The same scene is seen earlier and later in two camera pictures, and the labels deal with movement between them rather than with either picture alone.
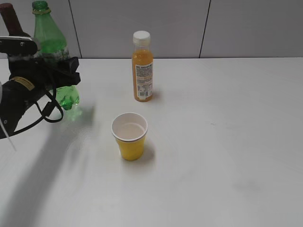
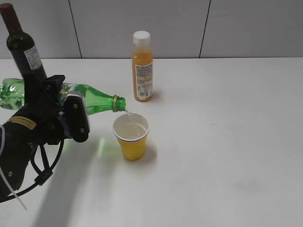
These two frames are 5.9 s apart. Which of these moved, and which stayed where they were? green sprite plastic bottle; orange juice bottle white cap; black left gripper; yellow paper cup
Moved: black left gripper; green sprite plastic bottle
Stayed: orange juice bottle white cap; yellow paper cup
